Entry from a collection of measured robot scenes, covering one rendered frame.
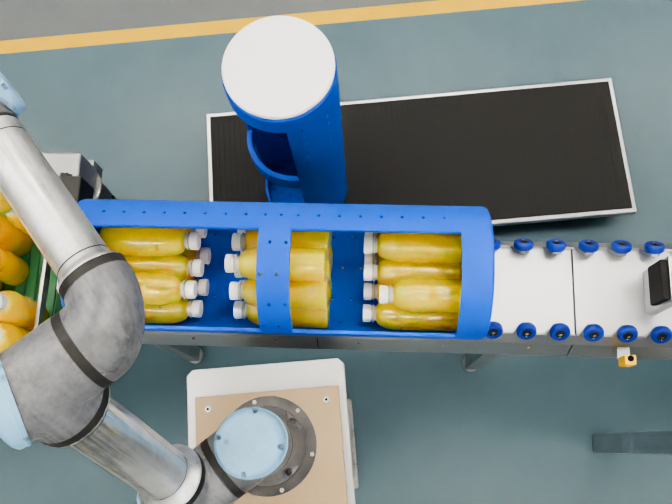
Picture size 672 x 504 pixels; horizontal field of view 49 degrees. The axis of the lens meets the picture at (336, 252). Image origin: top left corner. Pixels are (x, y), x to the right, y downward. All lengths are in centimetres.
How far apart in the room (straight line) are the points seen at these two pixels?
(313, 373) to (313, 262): 22
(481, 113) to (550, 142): 27
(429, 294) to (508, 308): 29
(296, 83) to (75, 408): 106
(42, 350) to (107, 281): 11
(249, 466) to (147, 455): 19
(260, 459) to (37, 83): 229
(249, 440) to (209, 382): 29
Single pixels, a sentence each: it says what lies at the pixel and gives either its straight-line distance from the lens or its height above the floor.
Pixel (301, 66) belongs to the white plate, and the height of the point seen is 104.
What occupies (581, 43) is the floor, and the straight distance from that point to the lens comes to 318.
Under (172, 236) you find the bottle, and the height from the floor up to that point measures 115.
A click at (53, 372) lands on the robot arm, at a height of 175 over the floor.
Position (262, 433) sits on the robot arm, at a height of 138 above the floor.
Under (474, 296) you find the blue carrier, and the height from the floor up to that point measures 121.
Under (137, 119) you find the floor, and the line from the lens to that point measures 306.
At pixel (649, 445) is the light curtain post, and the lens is 226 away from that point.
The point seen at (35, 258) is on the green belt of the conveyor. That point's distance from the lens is 198.
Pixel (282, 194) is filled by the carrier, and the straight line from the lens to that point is 265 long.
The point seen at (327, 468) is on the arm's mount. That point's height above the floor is 116.
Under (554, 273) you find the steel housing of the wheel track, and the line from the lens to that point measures 182.
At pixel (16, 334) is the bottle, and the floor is 105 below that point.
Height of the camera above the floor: 264
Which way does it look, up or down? 75 degrees down
